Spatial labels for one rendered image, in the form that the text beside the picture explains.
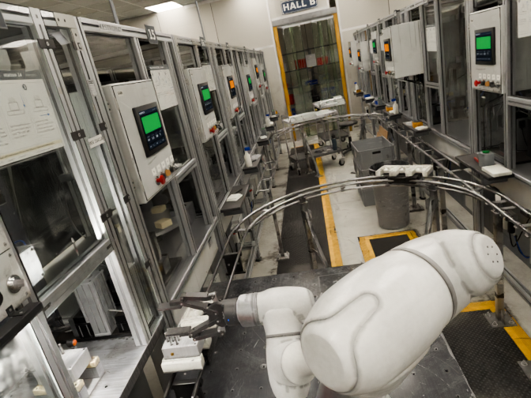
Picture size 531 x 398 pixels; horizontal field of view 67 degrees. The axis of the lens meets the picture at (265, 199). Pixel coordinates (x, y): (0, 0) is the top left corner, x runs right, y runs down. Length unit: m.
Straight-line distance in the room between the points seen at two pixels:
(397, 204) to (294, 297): 3.03
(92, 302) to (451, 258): 1.30
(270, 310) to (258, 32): 8.44
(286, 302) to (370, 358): 0.60
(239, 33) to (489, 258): 8.87
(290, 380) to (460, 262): 0.59
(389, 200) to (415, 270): 3.44
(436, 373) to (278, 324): 0.67
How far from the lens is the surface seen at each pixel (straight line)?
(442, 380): 1.55
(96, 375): 1.52
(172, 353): 1.49
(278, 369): 1.08
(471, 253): 0.62
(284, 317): 1.10
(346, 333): 0.51
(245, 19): 9.33
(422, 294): 0.57
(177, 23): 9.63
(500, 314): 2.91
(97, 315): 1.66
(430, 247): 0.63
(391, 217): 4.09
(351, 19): 9.30
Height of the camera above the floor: 1.75
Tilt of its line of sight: 18 degrees down
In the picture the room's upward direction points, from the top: 12 degrees counter-clockwise
